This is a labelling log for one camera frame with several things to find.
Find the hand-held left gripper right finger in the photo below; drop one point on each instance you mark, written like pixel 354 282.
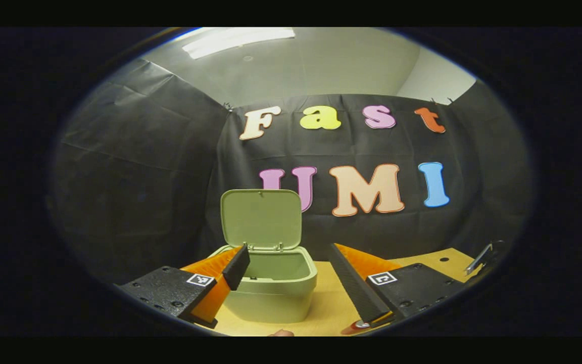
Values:
pixel 356 288

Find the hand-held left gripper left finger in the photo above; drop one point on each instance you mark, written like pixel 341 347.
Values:
pixel 236 267

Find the red pop can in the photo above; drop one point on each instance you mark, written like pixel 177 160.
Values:
pixel 351 328

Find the light green desktop garbage bin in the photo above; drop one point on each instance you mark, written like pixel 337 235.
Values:
pixel 271 298

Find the wooden desktop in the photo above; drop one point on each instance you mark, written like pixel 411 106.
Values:
pixel 326 303

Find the black backdrop cloth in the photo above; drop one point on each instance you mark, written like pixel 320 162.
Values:
pixel 170 177

